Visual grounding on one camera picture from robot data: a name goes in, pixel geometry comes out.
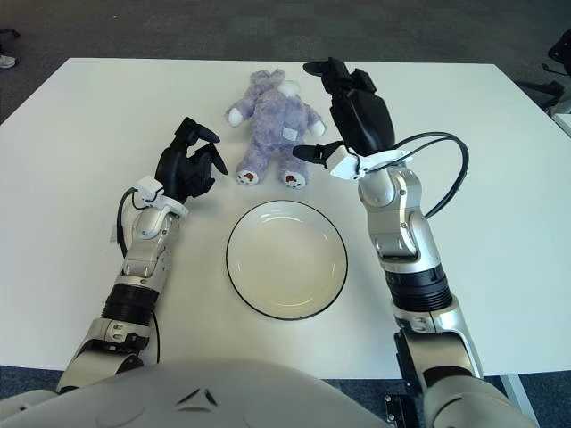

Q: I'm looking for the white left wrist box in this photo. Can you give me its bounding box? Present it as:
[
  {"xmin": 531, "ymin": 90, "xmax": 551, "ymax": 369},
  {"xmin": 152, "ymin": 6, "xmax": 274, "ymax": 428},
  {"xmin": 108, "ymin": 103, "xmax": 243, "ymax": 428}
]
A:
[{"xmin": 132, "ymin": 176, "xmax": 164, "ymax": 202}]

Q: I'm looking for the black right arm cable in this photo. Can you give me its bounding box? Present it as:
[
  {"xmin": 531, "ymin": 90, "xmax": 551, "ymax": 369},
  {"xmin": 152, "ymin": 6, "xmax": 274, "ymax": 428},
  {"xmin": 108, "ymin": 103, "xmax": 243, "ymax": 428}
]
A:
[{"xmin": 392, "ymin": 131, "xmax": 470, "ymax": 219}]

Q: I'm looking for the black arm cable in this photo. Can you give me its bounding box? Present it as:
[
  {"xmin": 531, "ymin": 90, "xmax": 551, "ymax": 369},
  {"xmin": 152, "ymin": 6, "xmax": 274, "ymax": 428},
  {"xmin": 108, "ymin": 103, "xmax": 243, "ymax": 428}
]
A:
[
  {"xmin": 116, "ymin": 186, "xmax": 144, "ymax": 258},
  {"xmin": 392, "ymin": 131, "xmax": 470, "ymax": 219}
]

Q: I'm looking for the purple plush bear doll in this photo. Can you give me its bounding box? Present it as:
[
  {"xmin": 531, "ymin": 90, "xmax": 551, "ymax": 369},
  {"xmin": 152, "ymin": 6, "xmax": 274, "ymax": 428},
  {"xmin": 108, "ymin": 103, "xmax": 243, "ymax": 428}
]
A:
[{"xmin": 224, "ymin": 69, "xmax": 328, "ymax": 191}]

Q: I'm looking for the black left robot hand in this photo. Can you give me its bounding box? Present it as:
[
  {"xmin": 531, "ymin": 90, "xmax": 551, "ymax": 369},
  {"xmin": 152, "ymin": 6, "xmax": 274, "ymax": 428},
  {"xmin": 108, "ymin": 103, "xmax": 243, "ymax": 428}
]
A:
[{"xmin": 154, "ymin": 117, "xmax": 228, "ymax": 204}]

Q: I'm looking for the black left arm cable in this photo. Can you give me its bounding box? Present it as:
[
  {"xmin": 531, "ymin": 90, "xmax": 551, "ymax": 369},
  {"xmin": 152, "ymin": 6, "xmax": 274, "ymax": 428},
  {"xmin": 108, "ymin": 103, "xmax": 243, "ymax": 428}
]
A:
[{"xmin": 116, "ymin": 186, "xmax": 144, "ymax": 258}]

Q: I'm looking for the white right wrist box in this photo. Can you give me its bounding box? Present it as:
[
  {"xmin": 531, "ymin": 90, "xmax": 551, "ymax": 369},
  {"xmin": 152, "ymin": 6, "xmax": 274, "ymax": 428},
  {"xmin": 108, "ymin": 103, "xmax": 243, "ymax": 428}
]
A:
[{"xmin": 329, "ymin": 142, "xmax": 362, "ymax": 180}]

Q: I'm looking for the white desk edge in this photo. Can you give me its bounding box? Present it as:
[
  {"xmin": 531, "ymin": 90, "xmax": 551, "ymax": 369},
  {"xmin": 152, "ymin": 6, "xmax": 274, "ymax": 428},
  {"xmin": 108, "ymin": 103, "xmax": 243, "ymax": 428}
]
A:
[{"xmin": 552, "ymin": 97, "xmax": 571, "ymax": 139}]

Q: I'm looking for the white plate black rim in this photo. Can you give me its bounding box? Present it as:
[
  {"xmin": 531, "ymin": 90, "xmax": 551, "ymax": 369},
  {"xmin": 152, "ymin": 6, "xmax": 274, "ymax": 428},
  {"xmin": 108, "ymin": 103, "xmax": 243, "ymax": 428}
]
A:
[{"xmin": 226, "ymin": 199, "xmax": 349, "ymax": 321}]

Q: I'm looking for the white table leg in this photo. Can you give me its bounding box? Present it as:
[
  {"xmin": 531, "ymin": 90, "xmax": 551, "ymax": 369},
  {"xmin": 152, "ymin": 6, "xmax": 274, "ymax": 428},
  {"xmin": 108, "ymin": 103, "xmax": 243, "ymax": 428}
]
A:
[{"xmin": 499, "ymin": 374, "xmax": 543, "ymax": 428}]

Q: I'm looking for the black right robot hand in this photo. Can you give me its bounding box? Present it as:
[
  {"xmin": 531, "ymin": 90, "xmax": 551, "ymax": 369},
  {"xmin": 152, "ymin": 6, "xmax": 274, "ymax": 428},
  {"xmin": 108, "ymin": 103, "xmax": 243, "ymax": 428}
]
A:
[{"xmin": 293, "ymin": 56, "xmax": 397, "ymax": 169}]

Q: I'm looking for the black metal bracket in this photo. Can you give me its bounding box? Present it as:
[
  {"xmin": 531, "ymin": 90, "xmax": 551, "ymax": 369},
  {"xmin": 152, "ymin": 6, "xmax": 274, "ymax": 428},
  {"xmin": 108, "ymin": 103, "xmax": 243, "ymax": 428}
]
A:
[{"xmin": 384, "ymin": 392, "xmax": 418, "ymax": 428}]

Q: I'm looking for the black office chair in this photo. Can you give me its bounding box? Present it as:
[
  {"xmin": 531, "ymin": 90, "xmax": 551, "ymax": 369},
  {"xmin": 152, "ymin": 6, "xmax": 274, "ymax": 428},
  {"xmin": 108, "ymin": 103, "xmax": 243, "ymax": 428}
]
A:
[{"xmin": 547, "ymin": 30, "xmax": 571, "ymax": 72}]

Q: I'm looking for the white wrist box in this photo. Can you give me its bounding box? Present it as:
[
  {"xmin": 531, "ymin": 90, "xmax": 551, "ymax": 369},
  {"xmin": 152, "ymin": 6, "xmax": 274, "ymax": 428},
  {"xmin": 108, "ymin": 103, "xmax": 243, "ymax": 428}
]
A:
[
  {"xmin": 329, "ymin": 142, "xmax": 362, "ymax": 180},
  {"xmin": 132, "ymin": 176, "xmax": 164, "ymax": 202}
]

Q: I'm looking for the silver robot torso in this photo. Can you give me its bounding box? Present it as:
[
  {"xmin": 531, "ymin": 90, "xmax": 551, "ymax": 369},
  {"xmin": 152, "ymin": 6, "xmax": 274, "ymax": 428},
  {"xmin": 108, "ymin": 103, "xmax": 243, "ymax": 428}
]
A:
[{"xmin": 0, "ymin": 358, "xmax": 393, "ymax": 428}]

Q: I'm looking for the black star chair foot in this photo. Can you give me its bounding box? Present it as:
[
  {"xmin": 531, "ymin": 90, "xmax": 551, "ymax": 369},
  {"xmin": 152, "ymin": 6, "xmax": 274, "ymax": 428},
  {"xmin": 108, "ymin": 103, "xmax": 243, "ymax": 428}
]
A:
[{"xmin": 517, "ymin": 79, "xmax": 563, "ymax": 111}]

